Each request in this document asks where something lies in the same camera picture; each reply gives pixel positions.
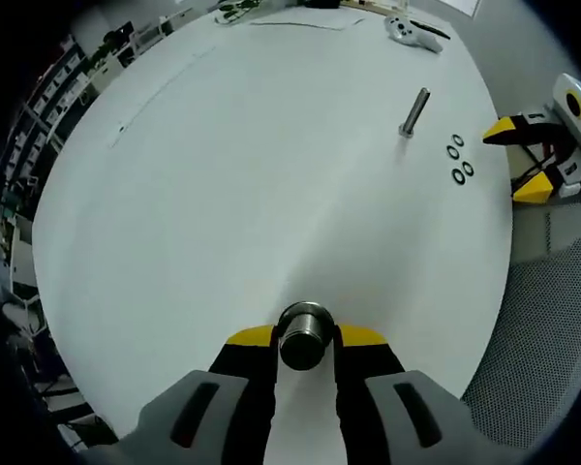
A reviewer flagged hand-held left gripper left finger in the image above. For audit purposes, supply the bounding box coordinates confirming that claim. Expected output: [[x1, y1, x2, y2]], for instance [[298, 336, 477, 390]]
[[84, 324, 279, 465]]

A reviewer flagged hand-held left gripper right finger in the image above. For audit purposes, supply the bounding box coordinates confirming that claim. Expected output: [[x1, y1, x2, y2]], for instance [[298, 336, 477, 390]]
[[333, 324, 504, 465]]

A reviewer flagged large threaded steel stud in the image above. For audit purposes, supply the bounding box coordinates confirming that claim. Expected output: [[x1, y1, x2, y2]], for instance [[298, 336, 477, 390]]
[[278, 304, 333, 372]]

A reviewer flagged small steel bolt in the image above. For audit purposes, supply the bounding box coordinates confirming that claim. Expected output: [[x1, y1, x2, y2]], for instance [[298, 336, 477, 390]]
[[398, 86, 431, 139]]

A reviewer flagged grey mesh office chair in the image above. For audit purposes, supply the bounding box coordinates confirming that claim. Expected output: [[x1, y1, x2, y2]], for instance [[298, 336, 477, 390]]
[[459, 193, 581, 451]]

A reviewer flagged white game controller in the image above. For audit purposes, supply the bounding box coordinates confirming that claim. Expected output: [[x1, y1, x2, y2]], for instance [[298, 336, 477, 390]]
[[384, 14, 443, 53]]

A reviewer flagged white shelving unit with bins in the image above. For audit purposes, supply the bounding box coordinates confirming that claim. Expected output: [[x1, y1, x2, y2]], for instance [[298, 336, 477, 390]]
[[0, 43, 107, 195]]

